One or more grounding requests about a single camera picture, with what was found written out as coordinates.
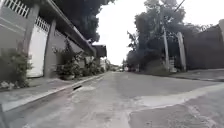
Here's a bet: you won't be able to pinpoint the group of dark trees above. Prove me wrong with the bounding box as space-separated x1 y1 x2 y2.
124 0 202 73

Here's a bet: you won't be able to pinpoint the dark overhanging tree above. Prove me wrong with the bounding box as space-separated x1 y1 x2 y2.
52 0 116 43

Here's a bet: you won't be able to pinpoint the dark boundary wall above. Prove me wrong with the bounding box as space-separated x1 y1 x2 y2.
183 19 224 71

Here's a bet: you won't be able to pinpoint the pale concrete pole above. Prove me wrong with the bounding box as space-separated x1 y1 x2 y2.
161 25 171 72
176 31 188 73

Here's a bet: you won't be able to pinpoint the grey building with white gate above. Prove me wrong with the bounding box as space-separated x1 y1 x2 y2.
0 0 108 80

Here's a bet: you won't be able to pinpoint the row of potted plants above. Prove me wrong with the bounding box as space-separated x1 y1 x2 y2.
54 39 106 81

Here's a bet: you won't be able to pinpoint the grey concrete pavement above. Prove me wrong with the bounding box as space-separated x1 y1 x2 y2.
0 73 106 113

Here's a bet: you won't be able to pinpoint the grey concrete road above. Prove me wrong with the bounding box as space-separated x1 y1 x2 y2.
0 71 224 128

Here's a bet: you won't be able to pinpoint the green bush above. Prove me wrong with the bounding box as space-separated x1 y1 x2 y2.
0 49 33 90

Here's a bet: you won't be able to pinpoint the overhead wires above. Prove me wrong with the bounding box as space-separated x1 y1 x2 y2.
172 0 187 13

